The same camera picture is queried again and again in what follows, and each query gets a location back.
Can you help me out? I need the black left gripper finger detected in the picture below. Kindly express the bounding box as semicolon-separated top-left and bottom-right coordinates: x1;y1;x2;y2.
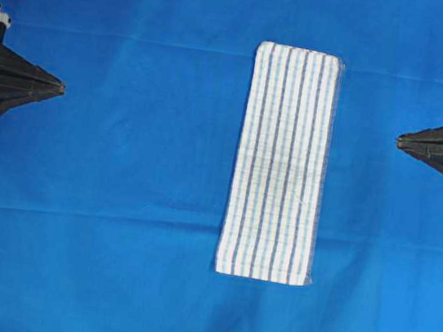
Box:
0;79;65;116
0;43;65;88

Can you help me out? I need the white blue striped towel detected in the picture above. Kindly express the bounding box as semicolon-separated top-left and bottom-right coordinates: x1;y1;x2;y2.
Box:
215;41;343;286

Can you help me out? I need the blue tablecloth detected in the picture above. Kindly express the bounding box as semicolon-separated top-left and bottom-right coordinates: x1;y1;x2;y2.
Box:
0;0;443;332

